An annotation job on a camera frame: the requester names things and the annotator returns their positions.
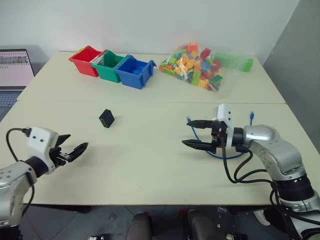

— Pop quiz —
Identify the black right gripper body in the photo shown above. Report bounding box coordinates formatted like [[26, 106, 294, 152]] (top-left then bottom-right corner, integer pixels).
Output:
[[210, 119, 228, 154]]

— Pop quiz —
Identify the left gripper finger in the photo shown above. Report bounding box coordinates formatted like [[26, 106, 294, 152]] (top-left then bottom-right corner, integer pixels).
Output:
[[55, 134, 72, 149], [66, 141, 89, 164]]

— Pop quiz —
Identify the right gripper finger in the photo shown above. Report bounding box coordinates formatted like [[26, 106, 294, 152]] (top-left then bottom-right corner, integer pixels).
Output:
[[181, 139, 215, 152], [186, 119, 216, 129]]

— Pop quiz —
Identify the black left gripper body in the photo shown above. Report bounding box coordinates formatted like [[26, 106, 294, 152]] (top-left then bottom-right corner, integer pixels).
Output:
[[49, 146, 73, 171]]

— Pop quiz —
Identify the small black box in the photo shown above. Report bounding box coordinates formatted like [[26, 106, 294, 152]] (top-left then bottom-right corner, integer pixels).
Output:
[[98, 108, 116, 130]]

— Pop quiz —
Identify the clear bag of toy bricks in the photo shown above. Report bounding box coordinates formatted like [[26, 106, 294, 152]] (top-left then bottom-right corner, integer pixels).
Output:
[[158, 42, 254, 98]]

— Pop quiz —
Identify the red plastic bin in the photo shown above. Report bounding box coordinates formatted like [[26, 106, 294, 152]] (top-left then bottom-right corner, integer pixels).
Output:
[[68, 45, 105, 78]]

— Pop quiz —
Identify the dark rounded shape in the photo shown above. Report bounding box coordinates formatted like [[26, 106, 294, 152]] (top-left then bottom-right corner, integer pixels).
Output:
[[124, 210, 154, 240], [186, 209, 221, 240]]

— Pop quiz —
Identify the green plastic bin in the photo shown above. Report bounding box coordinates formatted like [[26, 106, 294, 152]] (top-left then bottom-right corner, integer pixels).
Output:
[[90, 49, 126, 85]]

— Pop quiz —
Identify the blue plastic bin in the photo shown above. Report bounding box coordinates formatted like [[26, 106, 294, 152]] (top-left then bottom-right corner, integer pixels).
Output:
[[114, 54, 158, 90]]

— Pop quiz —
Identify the open laptop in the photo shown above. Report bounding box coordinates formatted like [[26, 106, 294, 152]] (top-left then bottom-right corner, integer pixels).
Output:
[[0, 48, 36, 121]]

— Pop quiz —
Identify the white rounded robot part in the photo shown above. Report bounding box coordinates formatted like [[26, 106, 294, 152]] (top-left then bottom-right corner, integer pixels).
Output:
[[251, 209, 270, 227]]

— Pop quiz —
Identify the blue Ethernet cable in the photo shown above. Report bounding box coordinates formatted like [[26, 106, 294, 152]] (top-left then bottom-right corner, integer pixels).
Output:
[[185, 110, 256, 160]]

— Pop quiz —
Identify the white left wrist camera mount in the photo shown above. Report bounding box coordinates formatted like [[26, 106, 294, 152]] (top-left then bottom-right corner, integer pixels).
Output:
[[26, 126, 60, 175]]

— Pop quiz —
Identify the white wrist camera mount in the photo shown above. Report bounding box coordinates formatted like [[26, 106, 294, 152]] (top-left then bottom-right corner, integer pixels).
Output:
[[212, 103, 236, 149], [26, 126, 60, 175]]

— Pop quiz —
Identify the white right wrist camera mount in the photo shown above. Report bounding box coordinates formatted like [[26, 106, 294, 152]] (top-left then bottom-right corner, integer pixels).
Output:
[[212, 103, 236, 149]]

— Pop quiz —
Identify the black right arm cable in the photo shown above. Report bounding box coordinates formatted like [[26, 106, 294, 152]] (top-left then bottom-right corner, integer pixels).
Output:
[[219, 141, 285, 210]]

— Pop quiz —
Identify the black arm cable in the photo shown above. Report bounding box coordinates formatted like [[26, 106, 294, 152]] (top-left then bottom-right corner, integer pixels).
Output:
[[5, 127, 36, 216], [219, 141, 285, 210]]

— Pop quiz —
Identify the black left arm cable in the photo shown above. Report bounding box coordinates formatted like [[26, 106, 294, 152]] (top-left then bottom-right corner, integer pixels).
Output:
[[5, 127, 36, 216]]

